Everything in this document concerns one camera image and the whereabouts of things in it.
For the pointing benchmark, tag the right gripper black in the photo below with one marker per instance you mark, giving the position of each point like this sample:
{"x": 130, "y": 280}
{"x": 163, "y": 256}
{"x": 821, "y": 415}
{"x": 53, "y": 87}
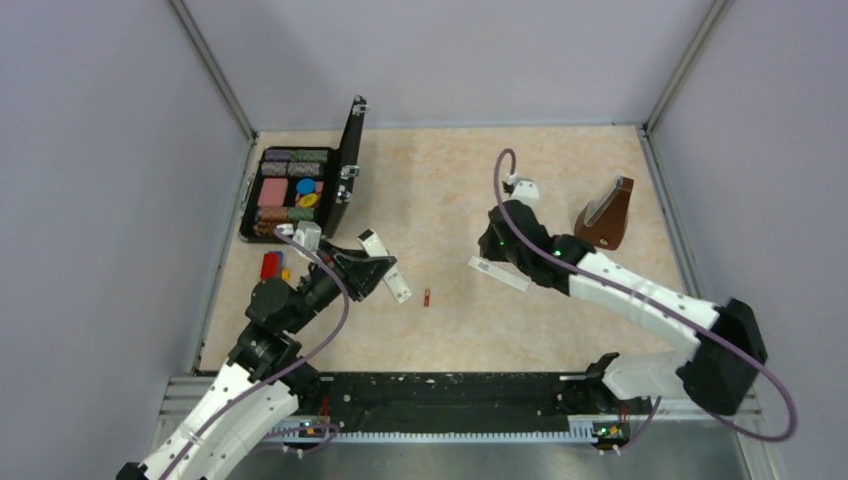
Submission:
{"x": 489, "y": 250}

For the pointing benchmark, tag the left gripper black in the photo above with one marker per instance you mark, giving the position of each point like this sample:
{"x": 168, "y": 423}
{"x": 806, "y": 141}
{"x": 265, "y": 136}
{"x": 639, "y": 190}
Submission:
{"x": 366, "y": 271}

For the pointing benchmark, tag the white black remote control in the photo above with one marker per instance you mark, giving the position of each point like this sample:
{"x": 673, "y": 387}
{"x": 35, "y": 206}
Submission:
{"x": 391, "y": 275}

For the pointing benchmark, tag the white remote battery cover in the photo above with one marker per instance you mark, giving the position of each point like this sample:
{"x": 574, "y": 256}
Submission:
{"x": 490, "y": 269}

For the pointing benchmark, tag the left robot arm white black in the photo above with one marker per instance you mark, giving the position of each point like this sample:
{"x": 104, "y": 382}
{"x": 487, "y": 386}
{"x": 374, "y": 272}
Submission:
{"x": 261, "y": 382}

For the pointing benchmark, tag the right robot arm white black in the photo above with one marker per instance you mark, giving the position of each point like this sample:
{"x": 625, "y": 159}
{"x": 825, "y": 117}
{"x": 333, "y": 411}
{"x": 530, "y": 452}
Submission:
{"x": 700, "y": 366}

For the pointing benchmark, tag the colourful toy block stack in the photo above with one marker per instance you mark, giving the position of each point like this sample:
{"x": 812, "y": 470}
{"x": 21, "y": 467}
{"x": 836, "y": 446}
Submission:
{"x": 274, "y": 266}

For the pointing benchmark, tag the black poker chip case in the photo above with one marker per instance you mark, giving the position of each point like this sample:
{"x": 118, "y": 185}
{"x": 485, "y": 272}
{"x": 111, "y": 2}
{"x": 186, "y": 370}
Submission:
{"x": 292, "y": 184}

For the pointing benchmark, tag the brown wooden metronome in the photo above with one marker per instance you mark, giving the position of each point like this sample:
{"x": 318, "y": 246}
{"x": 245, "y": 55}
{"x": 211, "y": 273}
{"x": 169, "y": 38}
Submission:
{"x": 604, "y": 220}

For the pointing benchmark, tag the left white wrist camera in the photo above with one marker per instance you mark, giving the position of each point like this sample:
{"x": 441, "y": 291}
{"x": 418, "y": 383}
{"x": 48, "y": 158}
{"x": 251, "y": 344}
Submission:
{"x": 306, "y": 234}

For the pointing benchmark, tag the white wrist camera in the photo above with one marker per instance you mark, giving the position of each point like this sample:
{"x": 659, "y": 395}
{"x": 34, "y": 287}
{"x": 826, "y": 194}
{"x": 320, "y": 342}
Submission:
{"x": 521, "y": 189}
{"x": 306, "y": 234}

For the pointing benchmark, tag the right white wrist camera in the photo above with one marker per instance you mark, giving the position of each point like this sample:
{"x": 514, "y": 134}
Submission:
{"x": 521, "y": 189}

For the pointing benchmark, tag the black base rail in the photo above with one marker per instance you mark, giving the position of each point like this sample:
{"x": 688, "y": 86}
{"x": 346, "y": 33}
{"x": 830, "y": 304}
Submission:
{"x": 459, "y": 407}

